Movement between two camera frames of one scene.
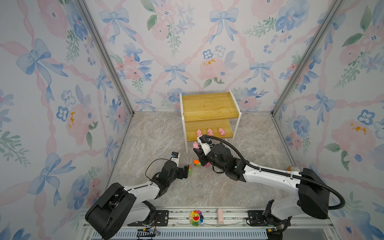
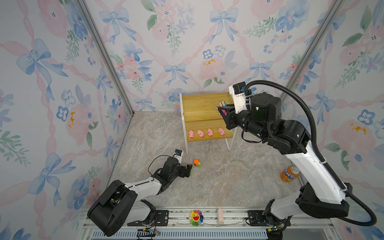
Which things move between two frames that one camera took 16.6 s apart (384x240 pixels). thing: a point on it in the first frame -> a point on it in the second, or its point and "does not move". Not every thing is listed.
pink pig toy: (210, 132) does not move
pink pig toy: (199, 133) does not move
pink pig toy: (221, 131) does not move
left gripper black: (181, 175) does not move
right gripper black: (201, 156) -> (231, 116)
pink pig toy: (195, 145) -> (191, 134)
